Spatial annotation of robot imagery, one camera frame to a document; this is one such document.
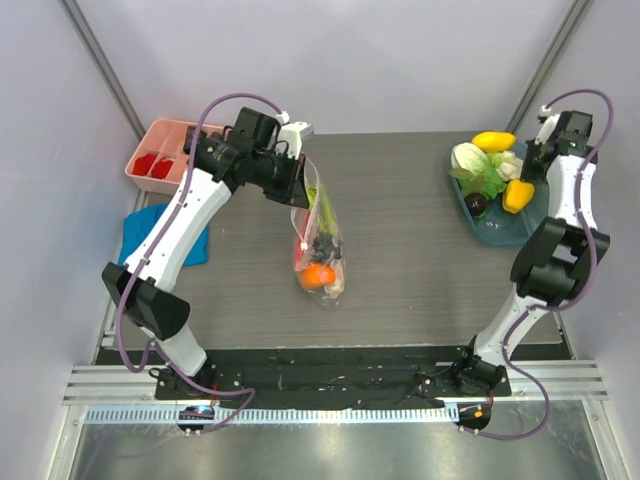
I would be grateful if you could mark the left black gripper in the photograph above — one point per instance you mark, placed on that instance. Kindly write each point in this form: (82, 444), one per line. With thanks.
(294, 191)

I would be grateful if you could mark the slotted cable duct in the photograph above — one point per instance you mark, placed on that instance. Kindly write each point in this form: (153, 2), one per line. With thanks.
(182, 414)

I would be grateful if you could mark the yellow bell pepper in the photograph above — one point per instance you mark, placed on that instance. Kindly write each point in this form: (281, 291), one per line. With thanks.
(517, 195)

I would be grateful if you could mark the dark purple plum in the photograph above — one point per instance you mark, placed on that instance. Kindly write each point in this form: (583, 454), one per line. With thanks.
(476, 204)

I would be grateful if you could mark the watermelon slice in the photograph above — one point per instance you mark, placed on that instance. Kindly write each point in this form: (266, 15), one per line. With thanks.
(301, 255)

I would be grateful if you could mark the red items in tray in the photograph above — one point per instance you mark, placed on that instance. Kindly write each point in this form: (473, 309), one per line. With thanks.
(152, 165)

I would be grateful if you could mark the teal food tray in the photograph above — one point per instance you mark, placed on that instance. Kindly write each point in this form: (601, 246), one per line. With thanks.
(498, 228)

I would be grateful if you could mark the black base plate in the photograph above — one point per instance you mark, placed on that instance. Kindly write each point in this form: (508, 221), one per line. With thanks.
(378, 378)

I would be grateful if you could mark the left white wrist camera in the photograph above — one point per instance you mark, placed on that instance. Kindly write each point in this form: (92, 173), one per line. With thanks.
(290, 137)

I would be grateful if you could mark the white cauliflower piece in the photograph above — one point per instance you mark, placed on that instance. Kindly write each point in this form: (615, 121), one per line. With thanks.
(508, 165)

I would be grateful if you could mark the green lettuce leaf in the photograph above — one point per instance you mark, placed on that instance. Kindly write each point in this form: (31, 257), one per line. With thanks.
(488, 183)

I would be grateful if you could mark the green celery stalk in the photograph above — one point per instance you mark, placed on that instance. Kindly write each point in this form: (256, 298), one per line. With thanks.
(321, 210)

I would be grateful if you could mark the pink divided tray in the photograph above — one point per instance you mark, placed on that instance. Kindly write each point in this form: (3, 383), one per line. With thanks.
(165, 137)

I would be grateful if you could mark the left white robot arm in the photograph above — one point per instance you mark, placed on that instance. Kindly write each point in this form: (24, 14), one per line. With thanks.
(261, 150)

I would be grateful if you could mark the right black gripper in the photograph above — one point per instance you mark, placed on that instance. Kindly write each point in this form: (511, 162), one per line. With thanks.
(535, 154)

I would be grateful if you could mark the yellow mango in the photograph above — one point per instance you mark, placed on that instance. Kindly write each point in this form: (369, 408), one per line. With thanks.
(494, 141)

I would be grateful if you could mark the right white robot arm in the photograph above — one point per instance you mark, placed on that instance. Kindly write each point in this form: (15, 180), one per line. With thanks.
(556, 265)

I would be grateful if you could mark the clear zip top bag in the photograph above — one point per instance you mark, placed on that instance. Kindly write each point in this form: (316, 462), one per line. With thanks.
(301, 220)

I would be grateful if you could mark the dark grape bunch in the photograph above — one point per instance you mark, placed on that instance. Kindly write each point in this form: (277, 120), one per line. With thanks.
(326, 248)

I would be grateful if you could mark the orange tangerine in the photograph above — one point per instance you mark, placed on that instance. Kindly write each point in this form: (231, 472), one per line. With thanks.
(316, 276)

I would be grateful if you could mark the dark rolls in tray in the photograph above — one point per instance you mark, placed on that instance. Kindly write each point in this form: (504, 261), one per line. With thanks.
(192, 140)

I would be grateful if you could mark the white cabbage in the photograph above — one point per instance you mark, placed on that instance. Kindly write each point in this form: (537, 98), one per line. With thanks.
(469, 157)

